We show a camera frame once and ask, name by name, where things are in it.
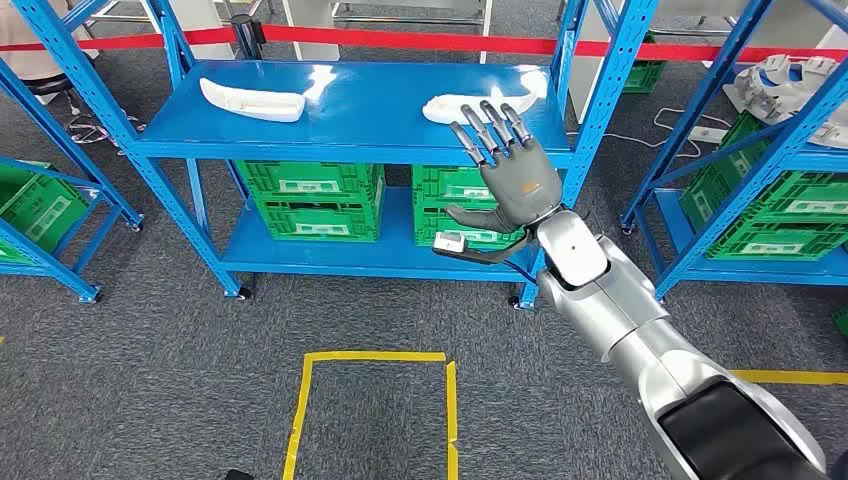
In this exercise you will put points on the blue steel shelf rack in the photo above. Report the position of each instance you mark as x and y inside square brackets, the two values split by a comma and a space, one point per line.
[331, 99]
[99, 182]
[762, 179]

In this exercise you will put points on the white moulded plastic part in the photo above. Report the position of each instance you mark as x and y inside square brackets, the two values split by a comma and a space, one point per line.
[252, 102]
[444, 109]

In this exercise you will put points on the grey cast metal part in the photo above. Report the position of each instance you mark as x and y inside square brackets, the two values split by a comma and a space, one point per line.
[775, 86]

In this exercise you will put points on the white power strip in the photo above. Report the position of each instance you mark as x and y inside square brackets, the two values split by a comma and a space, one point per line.
[707, 134]

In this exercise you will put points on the green plastic crate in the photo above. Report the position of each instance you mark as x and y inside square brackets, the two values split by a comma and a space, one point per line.
[775, 242]
[722, 172]
[808, 199]
[40, 212]
[427, 218]
[642, 78]
[444, 182]
[318, 222]
[305, 175]

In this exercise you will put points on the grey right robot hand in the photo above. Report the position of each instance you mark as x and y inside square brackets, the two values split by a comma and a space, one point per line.
[523, 189]

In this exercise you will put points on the black barrier post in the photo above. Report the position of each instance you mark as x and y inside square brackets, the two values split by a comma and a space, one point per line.
[246, 36]

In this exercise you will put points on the black swivel stool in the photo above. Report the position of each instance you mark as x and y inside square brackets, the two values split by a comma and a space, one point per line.
[46, 85]

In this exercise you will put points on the black robot foot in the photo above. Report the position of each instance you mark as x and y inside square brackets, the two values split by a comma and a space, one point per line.
[240, 476]

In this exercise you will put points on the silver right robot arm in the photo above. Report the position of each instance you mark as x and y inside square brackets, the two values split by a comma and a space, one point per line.
[616, 311]

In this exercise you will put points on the person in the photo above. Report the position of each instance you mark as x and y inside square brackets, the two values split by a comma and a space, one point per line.
[26, 40]

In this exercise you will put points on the red barrier belt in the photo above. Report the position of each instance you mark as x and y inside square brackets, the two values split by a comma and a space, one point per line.
[397, 40]

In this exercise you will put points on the yellow floor tape line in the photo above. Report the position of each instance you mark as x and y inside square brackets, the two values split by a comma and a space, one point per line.
[795, 378]

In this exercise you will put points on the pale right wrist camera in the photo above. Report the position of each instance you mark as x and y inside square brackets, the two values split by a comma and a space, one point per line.
[450, 242]

